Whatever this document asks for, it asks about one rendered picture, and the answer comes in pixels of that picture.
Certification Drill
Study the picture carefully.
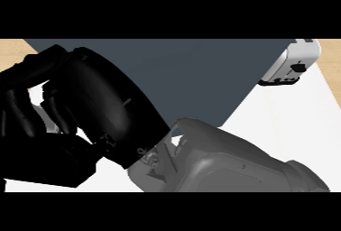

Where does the dark grey cabinet door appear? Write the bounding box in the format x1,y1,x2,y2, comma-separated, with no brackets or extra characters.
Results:
22,38,297,137

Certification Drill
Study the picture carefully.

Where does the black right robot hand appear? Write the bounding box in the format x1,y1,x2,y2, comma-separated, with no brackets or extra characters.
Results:
0,44,173,189

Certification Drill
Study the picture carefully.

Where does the white toaster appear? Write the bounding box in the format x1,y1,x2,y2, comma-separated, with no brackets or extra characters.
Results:
257,38,322,87

